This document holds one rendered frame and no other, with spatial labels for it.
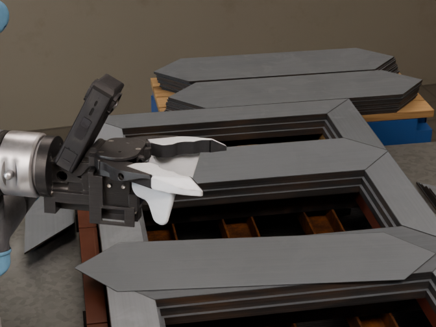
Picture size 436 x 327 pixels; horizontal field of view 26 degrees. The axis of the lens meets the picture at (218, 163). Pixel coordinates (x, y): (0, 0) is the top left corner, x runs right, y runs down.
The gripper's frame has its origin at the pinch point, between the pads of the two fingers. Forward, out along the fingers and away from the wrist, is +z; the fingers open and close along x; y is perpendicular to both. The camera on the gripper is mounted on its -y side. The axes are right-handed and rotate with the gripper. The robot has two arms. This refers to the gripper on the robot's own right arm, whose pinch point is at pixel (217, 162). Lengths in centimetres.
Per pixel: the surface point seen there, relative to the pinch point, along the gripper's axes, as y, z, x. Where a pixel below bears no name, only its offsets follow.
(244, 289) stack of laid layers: 50, -5, -67
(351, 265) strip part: 48, 15, -79
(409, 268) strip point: 48, 27, -80
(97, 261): 50, -36, -72
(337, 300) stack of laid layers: 53, 13, -72
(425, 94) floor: 94, 44, -388
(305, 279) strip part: 49, 6, -72
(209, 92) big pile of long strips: 38, -30, -166
